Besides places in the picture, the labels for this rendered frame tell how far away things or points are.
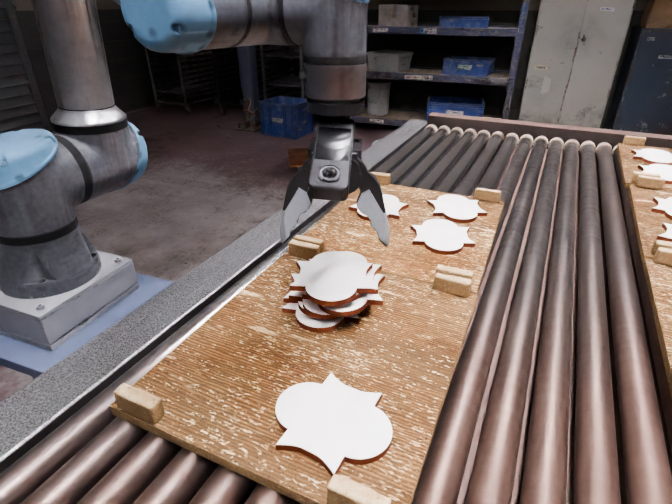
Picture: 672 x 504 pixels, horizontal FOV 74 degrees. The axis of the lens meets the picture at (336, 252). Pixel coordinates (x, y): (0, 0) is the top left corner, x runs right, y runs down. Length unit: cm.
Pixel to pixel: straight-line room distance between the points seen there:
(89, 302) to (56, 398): 22
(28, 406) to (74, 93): 47
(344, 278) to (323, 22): 33
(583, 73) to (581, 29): 40
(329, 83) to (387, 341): 34
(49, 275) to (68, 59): 33
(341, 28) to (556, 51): 482
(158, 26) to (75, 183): 40
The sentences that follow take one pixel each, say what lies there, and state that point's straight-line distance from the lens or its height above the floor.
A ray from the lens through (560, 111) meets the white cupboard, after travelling 539.
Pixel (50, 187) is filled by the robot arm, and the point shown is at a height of 110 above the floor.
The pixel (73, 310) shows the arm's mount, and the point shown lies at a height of 91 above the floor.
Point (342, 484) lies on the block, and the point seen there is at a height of 96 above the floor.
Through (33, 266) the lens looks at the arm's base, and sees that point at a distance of 83.
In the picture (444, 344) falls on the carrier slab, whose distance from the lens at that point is 64.
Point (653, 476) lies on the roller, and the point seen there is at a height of 92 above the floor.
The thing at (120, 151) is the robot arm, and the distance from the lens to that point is 87.
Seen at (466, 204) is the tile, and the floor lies 95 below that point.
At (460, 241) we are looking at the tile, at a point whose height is 95.
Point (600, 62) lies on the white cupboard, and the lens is 536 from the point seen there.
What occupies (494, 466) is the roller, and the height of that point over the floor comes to 92.
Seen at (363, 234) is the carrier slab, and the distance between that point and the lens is 90.
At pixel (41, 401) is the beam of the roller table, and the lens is 68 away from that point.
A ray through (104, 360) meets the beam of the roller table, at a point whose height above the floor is 92.
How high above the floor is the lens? 134
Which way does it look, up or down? 29 degrees down
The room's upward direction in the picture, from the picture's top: straight up
